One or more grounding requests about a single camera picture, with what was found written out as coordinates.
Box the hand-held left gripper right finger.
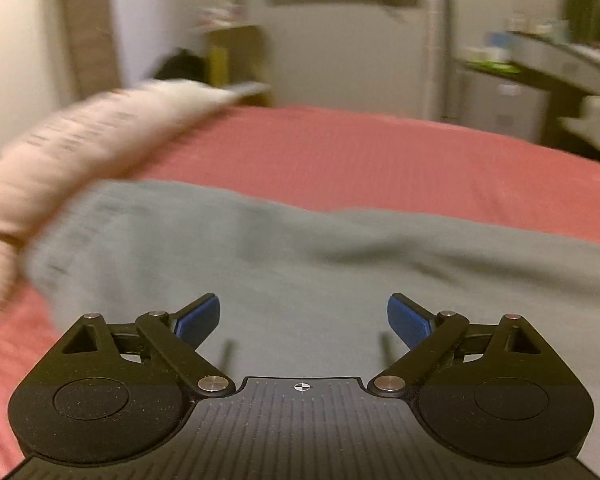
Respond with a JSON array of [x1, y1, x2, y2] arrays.
[[369, 292, 561, 396]]

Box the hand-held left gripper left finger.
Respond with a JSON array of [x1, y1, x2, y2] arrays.
[[44, 293, 234, 396]]

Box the grey pants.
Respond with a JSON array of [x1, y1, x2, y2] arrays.
[[27, 180, 600, 467]]

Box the pink bed sheet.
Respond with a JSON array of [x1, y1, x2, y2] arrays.
[[0, 104, 600, 480]]

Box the beige printed blanket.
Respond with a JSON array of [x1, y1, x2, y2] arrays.
[[0, 79, 272, 327]]

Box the white mini fridge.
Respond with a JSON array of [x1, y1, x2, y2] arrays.
[[455, 66, 552, 144]]

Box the black round chair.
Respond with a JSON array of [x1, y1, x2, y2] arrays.
[[152, 48, 209, 84]]

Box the yellow side table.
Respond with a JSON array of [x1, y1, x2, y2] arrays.
[[192, 22, 272, 107]]

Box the green item on fridge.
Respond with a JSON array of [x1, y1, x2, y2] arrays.
[[466, 59, 522, 75]]

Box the white tower air conditioner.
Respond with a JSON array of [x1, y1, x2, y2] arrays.
[[422, 0, 454, 122]]

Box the dark desk with grey top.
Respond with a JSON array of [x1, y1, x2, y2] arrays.
[[506, 30, 600, 162]]

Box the wooden door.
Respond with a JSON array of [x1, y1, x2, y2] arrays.
[[59, 0, 122, 97]]

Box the arched mirror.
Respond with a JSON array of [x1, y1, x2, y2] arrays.
[[562, 0, 600, 44]]

